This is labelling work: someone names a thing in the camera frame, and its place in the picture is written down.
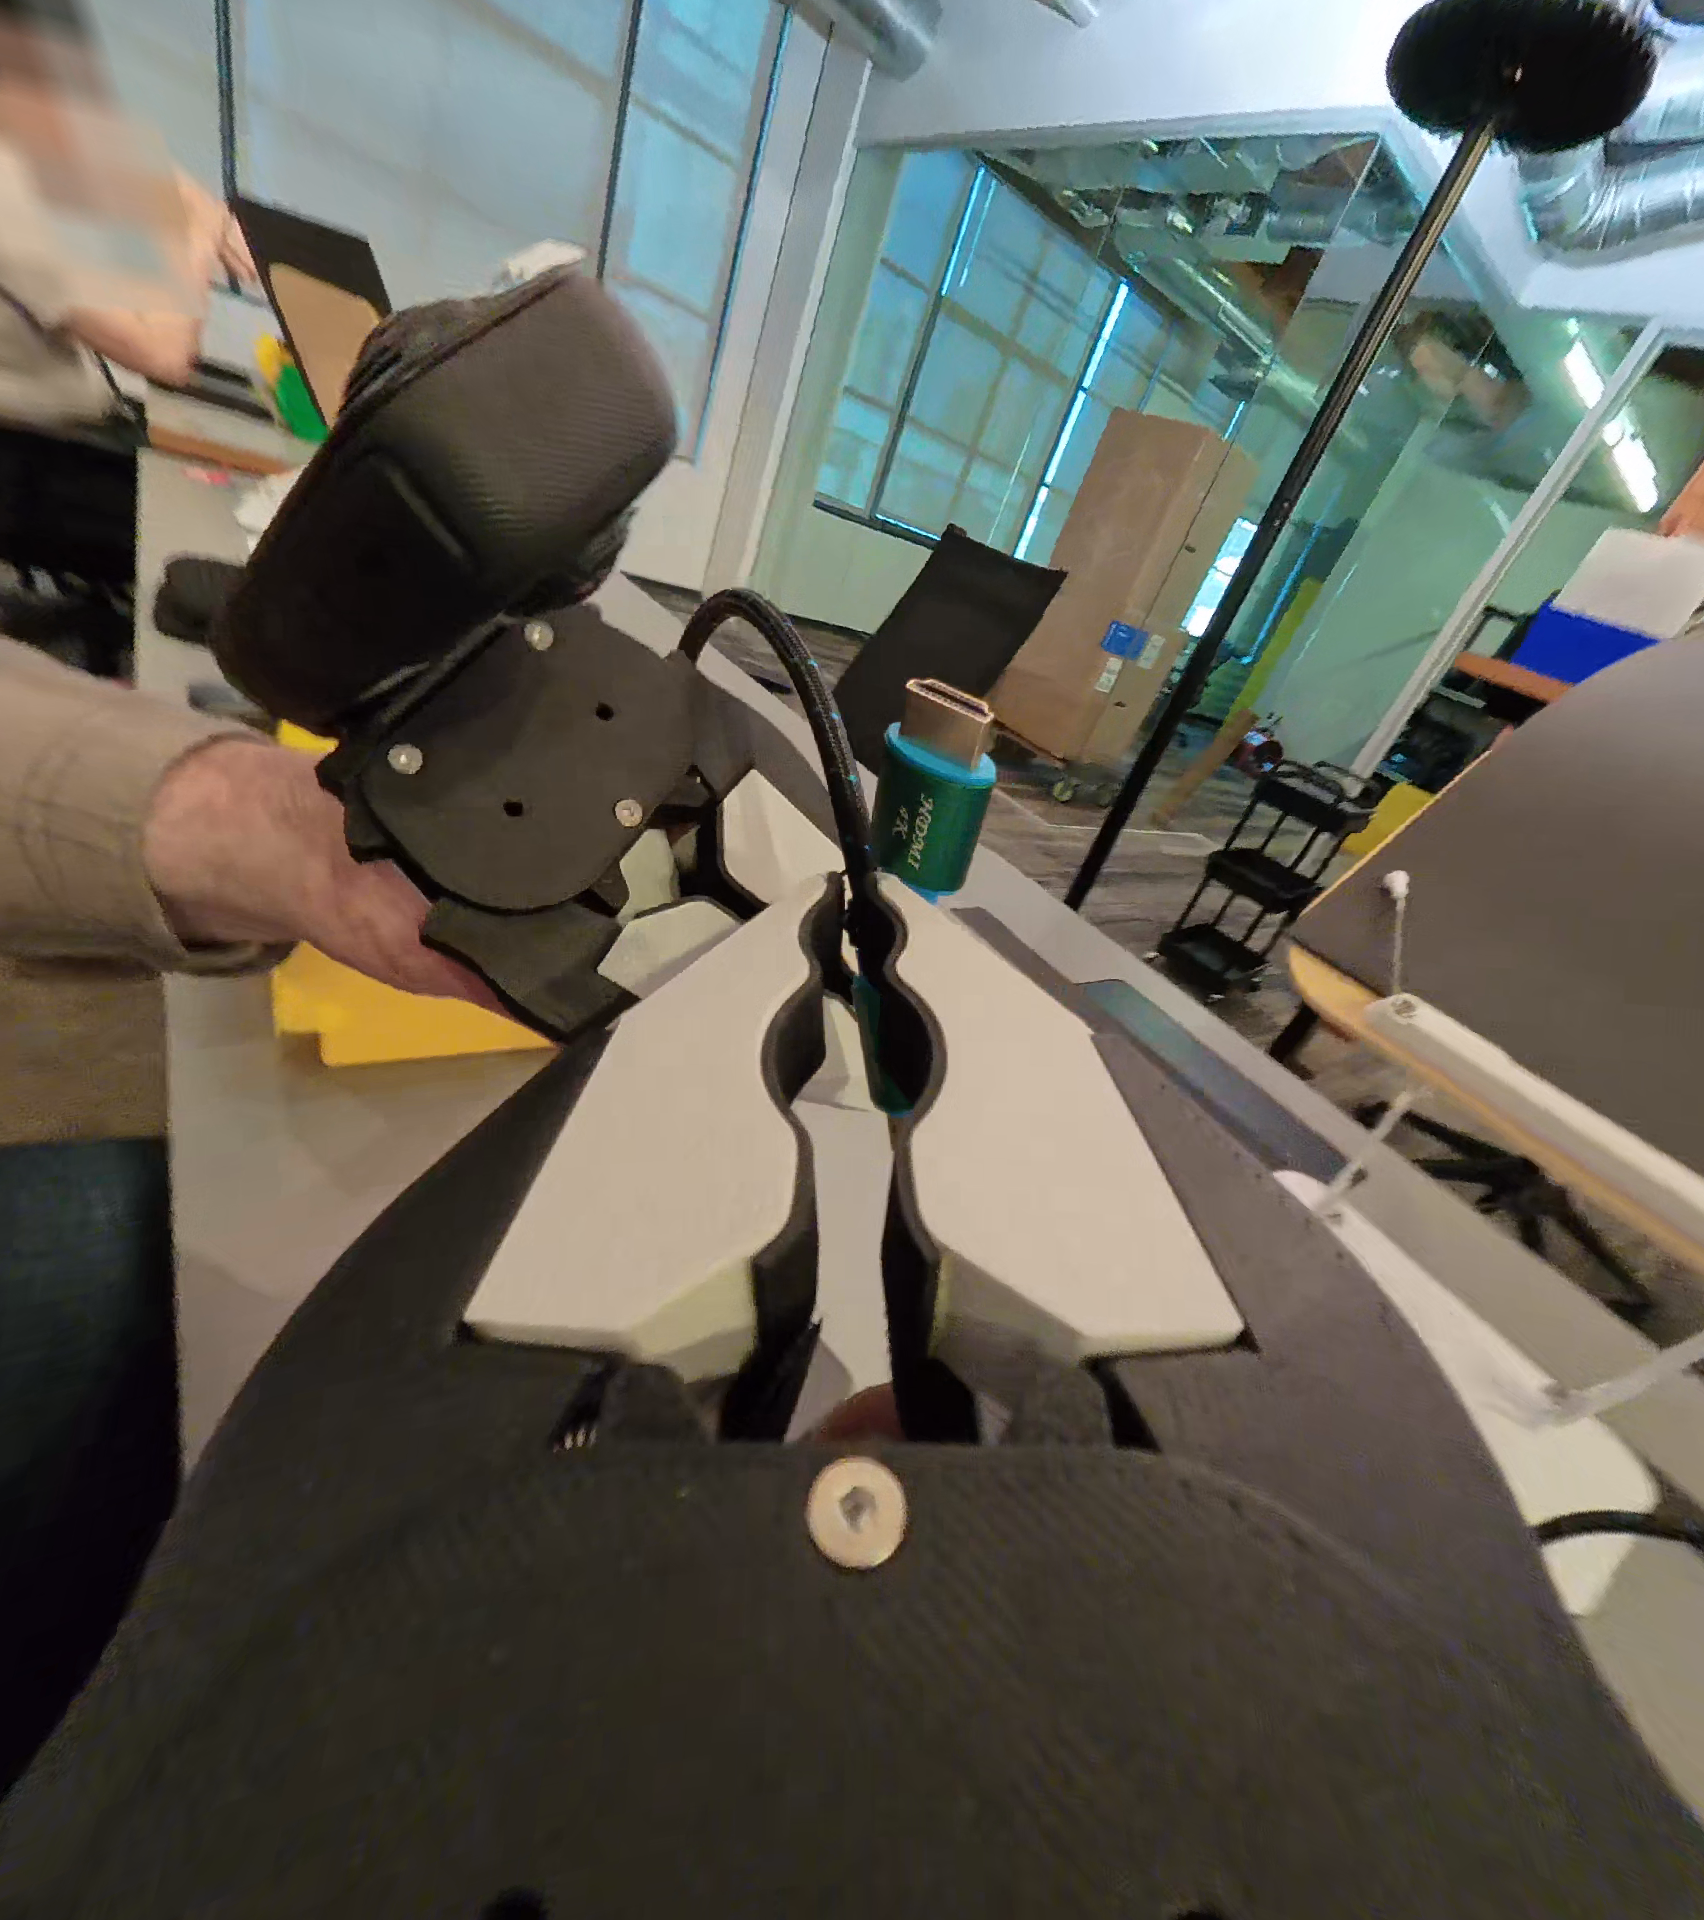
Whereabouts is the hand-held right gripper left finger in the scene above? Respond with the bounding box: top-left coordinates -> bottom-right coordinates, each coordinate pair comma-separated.
458,873 -> 853,1390

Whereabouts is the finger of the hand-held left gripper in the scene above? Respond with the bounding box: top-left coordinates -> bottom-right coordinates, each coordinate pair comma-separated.
714,753 -> 850,906
594,896 -> 759,995

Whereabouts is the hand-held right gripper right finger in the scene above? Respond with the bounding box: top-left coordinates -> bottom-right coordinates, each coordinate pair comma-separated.
873,892 -> 1248,1420

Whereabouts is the person's left forearm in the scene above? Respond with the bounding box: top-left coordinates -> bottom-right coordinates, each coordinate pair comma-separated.
0,582 -> 296,980

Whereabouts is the person's left hand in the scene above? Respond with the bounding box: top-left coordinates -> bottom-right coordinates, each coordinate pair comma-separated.
143,737 -> 532,1021

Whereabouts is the black and brown panel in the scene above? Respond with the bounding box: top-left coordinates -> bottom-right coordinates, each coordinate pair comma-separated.
228,194 -> 396,438

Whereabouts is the black folded panel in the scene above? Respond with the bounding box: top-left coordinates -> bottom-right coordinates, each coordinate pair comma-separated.
833,523 -> 1071,737

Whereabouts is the yellow plastic bin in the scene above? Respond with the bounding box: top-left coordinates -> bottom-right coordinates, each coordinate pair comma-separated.
270,720 -> 561,1069

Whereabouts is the black utility cart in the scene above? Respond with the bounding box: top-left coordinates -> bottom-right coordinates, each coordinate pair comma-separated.
1156,755 -> 1394,1000

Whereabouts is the black office chair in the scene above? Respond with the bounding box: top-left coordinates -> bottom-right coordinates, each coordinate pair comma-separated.
0,403 -> 245,677

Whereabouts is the tall cardboard box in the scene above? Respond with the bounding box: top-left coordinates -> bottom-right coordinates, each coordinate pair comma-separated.
986,403 -> 1260,768

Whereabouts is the black chair base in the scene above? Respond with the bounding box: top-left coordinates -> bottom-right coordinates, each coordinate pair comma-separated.
1272,1003 -> 1656,1321

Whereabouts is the small yellow crate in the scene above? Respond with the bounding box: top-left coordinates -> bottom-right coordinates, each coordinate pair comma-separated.
1338,780 -> 1440,863

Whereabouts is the black board with wooden edge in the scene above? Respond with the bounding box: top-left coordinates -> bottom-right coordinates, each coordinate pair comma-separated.
1285,622 -> 1704,1248

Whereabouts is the person's jeans leg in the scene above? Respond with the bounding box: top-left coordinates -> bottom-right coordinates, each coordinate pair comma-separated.
0,1136 -> 182,1920

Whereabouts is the wooden table with black legs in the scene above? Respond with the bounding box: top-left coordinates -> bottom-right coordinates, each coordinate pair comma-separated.
1451,647 -> 1574,708

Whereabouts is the black stand with round head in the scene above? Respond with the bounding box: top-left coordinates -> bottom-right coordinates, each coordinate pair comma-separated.
1061,0 -> 1664,913

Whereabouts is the white bar with cords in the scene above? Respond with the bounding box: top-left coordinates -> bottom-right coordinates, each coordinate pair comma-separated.
1362,866 -> 1704,1352

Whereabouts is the thin black cable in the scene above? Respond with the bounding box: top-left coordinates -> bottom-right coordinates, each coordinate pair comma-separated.
1534,1505 -> 1704,1591

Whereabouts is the silver ceiling duct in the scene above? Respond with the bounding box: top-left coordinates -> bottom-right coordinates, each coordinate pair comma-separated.
1517,22 -> 1704,259

